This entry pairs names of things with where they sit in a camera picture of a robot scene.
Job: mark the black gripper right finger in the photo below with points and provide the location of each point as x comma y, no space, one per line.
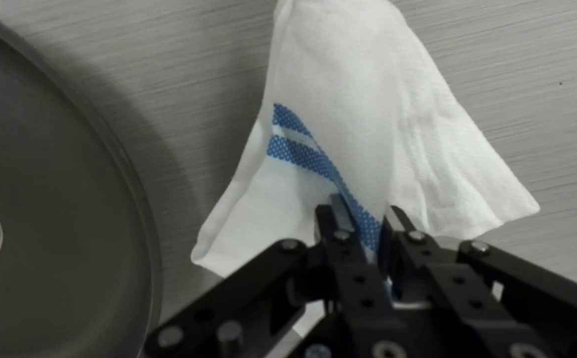
449,278

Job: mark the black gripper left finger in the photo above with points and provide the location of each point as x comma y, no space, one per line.
341,264

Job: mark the thin white blue-striped cloth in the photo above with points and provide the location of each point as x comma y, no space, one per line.
369,99

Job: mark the black frying pan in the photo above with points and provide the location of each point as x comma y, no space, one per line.
51,199

